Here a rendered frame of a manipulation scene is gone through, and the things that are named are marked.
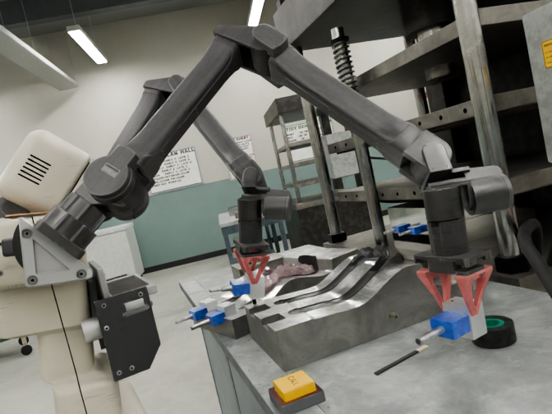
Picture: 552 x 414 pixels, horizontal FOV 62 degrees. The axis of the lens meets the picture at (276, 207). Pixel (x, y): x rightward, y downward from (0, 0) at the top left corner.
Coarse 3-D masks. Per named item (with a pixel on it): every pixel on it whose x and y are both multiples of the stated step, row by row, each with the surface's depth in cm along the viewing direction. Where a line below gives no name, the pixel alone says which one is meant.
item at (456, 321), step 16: (448, 304) 74; (464, 304) 73; (432, 320) 73; (448, 320) 71; (464, 320) 71; (480, 320) 73; (432, 336) 69; (448, 336) 70; (464, 336) 73; (480, 336) 72
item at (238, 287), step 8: (256, 272) 114; (232, 280) 112; (240, 280) 112; (248, 280) 111; (216, 288) 110; (224, 288) 110; (232, 288) 110; (240, 288) 110; (248, 288) 110; (256, 288) 111; (248, 296) 112; (256, 296) 111
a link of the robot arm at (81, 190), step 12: (84, 192) 78; (132, 192) 78; (144, 192) 82; (96, 204) 77; (108, 204) 77; (120, 204) 76; (132, 204) 79; (108, 216) 81; (120, 216) 81; (132, 216) 80
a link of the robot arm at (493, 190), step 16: (432, 144) 73; (432, 160) 72; (448, 160) 71; (432, 176) 72; (448, 176) 73; (464, 176) 73; (480, 176) 72; (496, 176) 71; (480, 192) 70; (496, 192) 70; (512, 192) 70; (480, 208) 70; (496, 208) 71
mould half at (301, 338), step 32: (352, 256) 128; (320, 288) 122; (384, 288) 103; (416, 288) 105; (256, 320) 109; (288, 320) 100; (320, 320) 98; (352, 320) 100; (384, 320) 103; (416, 320) 105; (288, 352) 96; (320, 352) 98
